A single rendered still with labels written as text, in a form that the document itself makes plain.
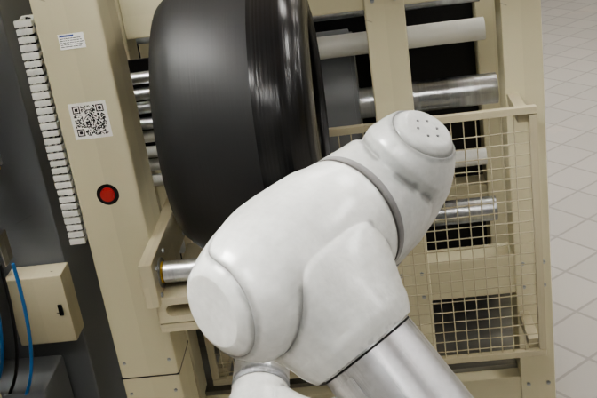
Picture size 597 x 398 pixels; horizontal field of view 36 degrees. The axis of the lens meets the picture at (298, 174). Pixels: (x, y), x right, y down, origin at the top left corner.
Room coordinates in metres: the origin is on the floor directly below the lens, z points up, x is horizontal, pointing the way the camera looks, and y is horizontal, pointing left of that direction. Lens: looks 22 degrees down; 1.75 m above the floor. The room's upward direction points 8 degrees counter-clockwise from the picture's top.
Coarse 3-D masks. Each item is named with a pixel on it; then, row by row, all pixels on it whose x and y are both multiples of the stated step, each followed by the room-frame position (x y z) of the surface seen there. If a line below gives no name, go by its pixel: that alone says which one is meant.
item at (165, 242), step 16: (160, 224) 1.81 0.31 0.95; (176, 224) 1.89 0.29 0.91; (160, 240) 1.73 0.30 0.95; (176, 240) 1.86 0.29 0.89; (144, 256) 1.67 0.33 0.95; (160, 256) 1.70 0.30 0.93; (176, 256) 1.83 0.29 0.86; (144, 272) 1.63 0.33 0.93; (144, 288) 1.63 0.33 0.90; (160, 288) 1.65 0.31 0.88; (160, 304) 1.63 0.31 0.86
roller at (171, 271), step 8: (168, 264) 1.67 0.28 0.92; (176, 264) 1.67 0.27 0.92; (184, 264) 1.67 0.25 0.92; (192, 264) 1.66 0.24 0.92; (160, 272) 1.66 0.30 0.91; (168, 272) 1.66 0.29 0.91; (176, 272) 1.66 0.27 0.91; (184, 272) 1.66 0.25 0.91; (168, 280) 1.66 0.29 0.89; (176, 280) 1.66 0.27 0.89; (184, 280) 1.66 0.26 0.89
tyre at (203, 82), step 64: (192, 0) 1.71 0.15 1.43; (256, 0) 1.67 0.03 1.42; (192, 64) 1.59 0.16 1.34; (256, 64) 1.57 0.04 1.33; (320, 64) 1.98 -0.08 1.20; (192, 128) 1.54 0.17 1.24; (256, 128) 1.53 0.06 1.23; (320, 128) 1.95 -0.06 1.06; (192, 192) 1.54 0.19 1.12; (256, 192) 1.53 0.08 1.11
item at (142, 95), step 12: (132, 60) 2.28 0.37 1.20; (144, 60) 2.28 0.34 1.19; (132, 72) 2.28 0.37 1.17; (144, 72) 2.16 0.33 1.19; (132, 84) 2.16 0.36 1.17; (144, 84) 2.28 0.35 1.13; (144, 96) 2.14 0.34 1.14; (144, 108) 2.15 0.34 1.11; (144, 120) 2.15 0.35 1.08; (144, 132) 2.16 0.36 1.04; (156, 156) 2.14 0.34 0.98; (156, 168) 2.15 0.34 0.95; (156, 180) 2.14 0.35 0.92
